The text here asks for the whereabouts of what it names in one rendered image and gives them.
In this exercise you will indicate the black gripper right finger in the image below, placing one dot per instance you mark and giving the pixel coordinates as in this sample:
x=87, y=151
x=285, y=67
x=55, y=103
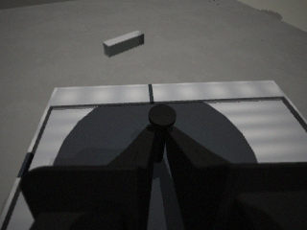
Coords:
x=207, y=185

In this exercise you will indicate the black headed pin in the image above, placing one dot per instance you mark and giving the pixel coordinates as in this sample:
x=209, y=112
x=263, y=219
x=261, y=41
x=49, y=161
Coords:
x=161, y=116

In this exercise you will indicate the dark grey round disc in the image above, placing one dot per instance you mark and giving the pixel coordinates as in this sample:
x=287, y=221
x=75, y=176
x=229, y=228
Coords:
x=107, y=130

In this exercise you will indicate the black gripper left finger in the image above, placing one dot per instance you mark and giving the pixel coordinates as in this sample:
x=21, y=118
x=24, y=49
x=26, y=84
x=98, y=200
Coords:
x=123, y=185

